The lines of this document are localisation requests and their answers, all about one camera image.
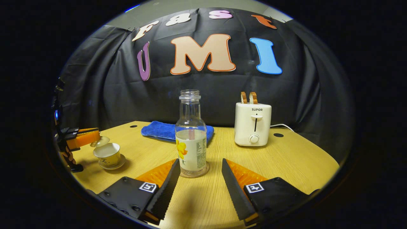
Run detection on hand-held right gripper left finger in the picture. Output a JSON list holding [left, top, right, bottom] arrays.
[[87, 158, 181, 226]]

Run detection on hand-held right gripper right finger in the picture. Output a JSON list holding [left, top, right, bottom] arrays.
[[222, 158, 314, 226]]

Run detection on cream teacup lid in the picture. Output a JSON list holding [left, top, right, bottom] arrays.
[[90, 136, 110, 148]]

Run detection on cream teacup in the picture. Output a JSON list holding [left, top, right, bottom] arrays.
[[93, 143, 121, 167]]

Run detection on clear water bottle yellow label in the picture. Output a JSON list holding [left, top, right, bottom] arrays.
[[175, 90, 210, 178]]

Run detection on blue folded towel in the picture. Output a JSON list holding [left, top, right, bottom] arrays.
[[141, 121, 214, 142]]

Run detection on white toaster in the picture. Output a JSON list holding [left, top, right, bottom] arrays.
[[234, 102, 272, 147]]

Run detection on black backdrop cloth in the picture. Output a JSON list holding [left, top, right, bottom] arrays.
[[59, 8, 355, 163]]

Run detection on white toaster power cord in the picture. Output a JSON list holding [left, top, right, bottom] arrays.
[[270, 124, 294, 132]]

